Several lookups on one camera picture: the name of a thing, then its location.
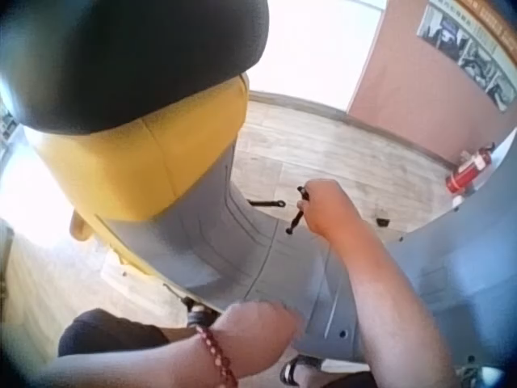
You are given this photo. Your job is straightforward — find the black scooter seat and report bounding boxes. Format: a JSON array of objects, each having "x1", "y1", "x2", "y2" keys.
[{"x1": 0, "y1": 0, "x2": 271, "y2": 137}]

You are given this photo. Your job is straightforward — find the person's legs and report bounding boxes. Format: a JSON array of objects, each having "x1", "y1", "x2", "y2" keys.
[{"x1": 58, "y1": 308, "x2": 377, "y2": 388}]

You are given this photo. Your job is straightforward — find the black flat wrench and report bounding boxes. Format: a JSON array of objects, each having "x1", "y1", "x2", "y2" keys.
[{"x1": 246, "y1": 198, "x2": 287, "y2": 209}]

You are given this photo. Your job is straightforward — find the grey and yellow scooter body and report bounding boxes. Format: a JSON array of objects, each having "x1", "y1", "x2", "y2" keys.
[{"x1": 23, "y1": 73, "x2": 517, "y2": 388}]

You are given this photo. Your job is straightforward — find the black socket wrench tool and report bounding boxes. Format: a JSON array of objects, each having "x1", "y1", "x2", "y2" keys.
[{"x1": 284, "y1": 185, "x2": 312, "y2": 236}]

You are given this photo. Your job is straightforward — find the person's left hand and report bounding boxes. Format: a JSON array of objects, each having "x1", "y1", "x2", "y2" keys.
[{"x1": 212, "y1": 300, "x2": 306, "y2": 379}]

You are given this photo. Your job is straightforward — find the red fire extinguisher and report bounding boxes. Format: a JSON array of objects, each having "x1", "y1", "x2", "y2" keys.
[{"x1": 445, "y1": 142, "x2": 497, "y2": 196}]

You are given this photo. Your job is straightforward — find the wall poster with photos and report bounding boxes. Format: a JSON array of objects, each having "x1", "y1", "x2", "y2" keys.
[{"x1": 415, "y1": 0, "x2": 517, "y2": 112}]

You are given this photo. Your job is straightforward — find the red bead bracelet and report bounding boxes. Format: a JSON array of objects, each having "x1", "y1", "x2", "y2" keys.
[{"x1": 195, "y1": 325, "x2": 240, "y2": 388}]

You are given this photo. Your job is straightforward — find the person's right hand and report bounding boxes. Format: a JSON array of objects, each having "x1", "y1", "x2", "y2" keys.
[{"x1": 302, "y1": 179, "x2": 363, "y2": 240}]

